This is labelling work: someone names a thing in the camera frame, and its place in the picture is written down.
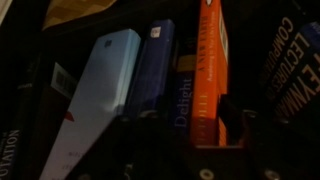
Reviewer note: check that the black cube bookshelf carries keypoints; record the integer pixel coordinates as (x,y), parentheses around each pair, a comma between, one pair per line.
(246,50)

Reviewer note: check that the orange paperback book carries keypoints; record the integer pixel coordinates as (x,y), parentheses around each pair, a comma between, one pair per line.
(206,83)

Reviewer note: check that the black barcode book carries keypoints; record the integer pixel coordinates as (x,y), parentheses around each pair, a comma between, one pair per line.
(50,110)

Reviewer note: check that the tan wicker basket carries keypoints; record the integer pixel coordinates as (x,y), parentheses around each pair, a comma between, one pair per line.
(76,11)

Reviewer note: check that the blue hardcover book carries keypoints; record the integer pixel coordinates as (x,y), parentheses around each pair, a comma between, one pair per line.
(153,66)

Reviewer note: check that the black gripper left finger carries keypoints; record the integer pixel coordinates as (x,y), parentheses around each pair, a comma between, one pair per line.
(150,133)

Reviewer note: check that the black Computation book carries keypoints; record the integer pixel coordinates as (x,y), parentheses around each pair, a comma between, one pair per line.
(13,146)

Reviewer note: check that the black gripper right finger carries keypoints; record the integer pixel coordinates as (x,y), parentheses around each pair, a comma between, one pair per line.
(233,116)

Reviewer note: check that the dark blue Delight book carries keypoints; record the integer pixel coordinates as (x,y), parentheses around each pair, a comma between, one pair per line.
(183,100)

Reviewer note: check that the black Feynman Lectures book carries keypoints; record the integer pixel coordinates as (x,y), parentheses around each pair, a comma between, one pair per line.
(293,73)

